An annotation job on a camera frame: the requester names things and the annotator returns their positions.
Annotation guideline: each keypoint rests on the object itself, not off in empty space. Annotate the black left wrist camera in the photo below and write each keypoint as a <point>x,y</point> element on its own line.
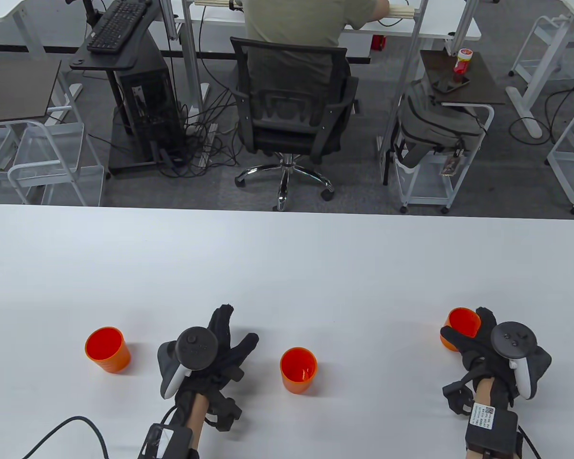
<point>167,442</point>

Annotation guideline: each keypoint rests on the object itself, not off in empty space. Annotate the black smartphone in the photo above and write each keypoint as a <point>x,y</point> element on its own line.
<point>452,84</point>

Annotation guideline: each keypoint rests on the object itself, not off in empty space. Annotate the black keyboard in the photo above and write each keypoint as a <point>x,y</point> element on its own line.
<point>117,26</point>

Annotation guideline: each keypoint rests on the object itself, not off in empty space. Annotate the grey hand controller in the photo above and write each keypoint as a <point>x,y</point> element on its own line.
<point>196,346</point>
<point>514,339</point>

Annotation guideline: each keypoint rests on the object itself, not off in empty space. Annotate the red jar with pale lid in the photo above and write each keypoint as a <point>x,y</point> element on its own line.
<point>462,64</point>

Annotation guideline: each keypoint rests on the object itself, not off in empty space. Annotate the grey backpack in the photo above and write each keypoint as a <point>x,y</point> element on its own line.
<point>430,124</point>

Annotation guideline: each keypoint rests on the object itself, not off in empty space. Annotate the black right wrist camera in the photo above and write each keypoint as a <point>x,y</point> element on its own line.
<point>490,430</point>

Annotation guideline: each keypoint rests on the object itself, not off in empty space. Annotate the small red box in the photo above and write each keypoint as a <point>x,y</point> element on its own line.
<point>378,42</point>

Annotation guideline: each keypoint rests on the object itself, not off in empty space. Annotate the black computer cart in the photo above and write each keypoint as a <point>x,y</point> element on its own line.
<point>105,61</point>

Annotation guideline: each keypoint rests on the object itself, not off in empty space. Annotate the white power strip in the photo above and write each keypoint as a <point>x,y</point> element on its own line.
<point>208,143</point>

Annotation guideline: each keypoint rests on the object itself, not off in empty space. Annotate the long white desk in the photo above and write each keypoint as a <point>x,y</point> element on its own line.
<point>411,29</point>

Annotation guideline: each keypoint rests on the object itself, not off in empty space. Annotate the black mesh office chair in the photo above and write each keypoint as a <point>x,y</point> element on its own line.
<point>292,138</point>

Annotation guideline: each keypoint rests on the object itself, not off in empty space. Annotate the orange plastic cup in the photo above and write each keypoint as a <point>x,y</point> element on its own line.
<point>107,351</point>
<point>461,320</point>
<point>299,370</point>

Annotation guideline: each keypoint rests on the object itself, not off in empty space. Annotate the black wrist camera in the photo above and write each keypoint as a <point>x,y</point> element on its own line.
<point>167,442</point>
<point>490,430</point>

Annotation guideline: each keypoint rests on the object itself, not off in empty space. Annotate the white desk with white legs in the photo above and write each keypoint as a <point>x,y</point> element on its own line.
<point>43,7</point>
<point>550,52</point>

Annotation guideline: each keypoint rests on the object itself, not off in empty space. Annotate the person's right forearm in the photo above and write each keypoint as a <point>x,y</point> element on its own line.
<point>484,392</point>

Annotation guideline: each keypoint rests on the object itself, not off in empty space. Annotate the brown-top white side cart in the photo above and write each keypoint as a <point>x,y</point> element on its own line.
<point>483,81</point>
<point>14,91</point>

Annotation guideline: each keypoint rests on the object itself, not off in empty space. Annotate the beige wooden strip bundle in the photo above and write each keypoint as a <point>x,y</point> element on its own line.
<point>399,10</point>

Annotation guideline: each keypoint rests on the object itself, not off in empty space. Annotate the aluminium frame post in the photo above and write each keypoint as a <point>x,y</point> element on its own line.
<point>406,67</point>
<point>191,57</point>

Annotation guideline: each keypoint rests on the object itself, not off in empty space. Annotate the black monitor pole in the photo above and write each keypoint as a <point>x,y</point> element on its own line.
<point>90,7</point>

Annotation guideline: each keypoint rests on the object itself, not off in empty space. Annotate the person's right hand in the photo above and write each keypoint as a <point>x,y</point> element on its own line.
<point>473,346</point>

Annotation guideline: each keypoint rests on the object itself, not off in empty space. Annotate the black computer tower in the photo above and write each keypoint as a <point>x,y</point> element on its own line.
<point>148,105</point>

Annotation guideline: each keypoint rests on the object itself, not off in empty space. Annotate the person's left forearm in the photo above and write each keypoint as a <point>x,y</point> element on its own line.
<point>198,416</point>

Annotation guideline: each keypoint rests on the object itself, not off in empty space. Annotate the striped packet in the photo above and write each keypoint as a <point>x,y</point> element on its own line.
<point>452,165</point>

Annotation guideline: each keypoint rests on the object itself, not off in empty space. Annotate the person's left hand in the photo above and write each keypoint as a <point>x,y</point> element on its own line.
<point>227,354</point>

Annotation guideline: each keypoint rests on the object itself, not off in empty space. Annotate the grey right hand controller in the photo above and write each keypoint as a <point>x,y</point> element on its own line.
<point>514,339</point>

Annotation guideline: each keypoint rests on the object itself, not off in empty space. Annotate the grey left hand controller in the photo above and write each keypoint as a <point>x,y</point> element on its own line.
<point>196,346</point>

